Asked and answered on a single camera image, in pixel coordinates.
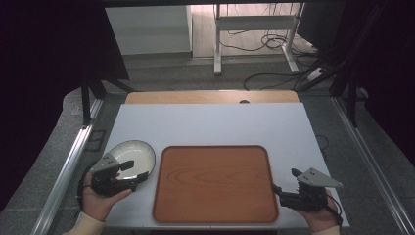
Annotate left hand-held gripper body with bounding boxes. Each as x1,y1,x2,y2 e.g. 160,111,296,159
90,152,138,198

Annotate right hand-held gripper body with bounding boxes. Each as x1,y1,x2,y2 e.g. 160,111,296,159
279,166,345,212

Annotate white bowl with dark rim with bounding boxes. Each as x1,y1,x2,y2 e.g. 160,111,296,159
109,139,158,181

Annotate person's right hand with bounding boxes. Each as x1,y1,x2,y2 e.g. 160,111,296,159
295,198,341,234

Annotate person's left hand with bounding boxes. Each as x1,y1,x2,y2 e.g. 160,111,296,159
80,171,134,223

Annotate brown wooden tray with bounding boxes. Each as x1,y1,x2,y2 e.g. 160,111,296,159
152,144,280,225

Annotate black metal stand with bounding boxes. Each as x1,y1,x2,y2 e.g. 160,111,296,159
80,70,135,127
328,62,360,129

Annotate white table board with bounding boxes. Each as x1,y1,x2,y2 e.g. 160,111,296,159
103,102,350,230

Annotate white power strip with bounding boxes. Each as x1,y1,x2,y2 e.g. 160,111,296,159
305,67,325,82

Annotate dark curtain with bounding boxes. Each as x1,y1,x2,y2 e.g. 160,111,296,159
329,0,415,167
0,0,131,213

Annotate light wooden table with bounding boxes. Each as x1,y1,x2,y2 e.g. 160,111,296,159
124,89,300,105

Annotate white cabinet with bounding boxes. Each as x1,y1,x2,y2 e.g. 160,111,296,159
105,4,194,56

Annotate right hand-held gripper cable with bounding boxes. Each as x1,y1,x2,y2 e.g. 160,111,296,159
323,191,345,227

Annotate aluminium rail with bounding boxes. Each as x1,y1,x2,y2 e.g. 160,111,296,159
330,96,415,235
29,97,105,235

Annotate black floor cables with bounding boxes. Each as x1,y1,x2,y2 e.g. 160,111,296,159
218,28,327,92

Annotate white metal desk frame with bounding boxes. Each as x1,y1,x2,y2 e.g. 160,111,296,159
212,3,306,76

